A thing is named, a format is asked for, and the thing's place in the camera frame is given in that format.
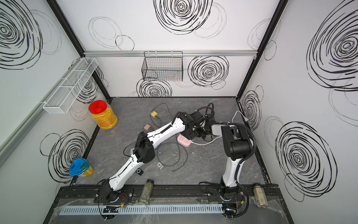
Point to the pink power strip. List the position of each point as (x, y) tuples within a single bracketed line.
[(182, 140)]

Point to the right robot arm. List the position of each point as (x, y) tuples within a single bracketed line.
[(239, 144)]

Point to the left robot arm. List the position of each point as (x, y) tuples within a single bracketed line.
[(186, 124)]

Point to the yellow charger plug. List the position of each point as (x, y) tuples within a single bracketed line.
[(154, 114)]

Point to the brown pink charger plug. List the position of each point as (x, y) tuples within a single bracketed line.
[(147, 128)]

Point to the black mp3 player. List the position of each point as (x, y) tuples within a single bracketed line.
[(139, 172)]

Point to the beige small bottle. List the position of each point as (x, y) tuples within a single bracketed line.
[(260, 196)]

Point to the glass spice bottle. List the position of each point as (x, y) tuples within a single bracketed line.
[(147, 191)]

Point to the red lid corn jar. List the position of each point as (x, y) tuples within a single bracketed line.
[(103, 114)]

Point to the blue lid jar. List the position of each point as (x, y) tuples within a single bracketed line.
[(80, 168)]

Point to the black wire basket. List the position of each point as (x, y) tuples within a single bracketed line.
[(163, 68)]

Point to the aluminium wall rail back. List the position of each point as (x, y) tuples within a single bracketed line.
[(171, 53)]

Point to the aluminium wall rail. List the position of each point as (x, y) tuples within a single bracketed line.
[(17, 136), (171, 53)]

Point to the white slotted cable duct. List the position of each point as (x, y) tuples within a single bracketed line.
[(142, 209)]

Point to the white wire shelf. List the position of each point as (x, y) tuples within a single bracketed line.
[(78, 84)]

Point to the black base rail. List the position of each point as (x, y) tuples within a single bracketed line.
[(131, 193)]

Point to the aluminium wall rail left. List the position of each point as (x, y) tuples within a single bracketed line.
[(17, 136)]

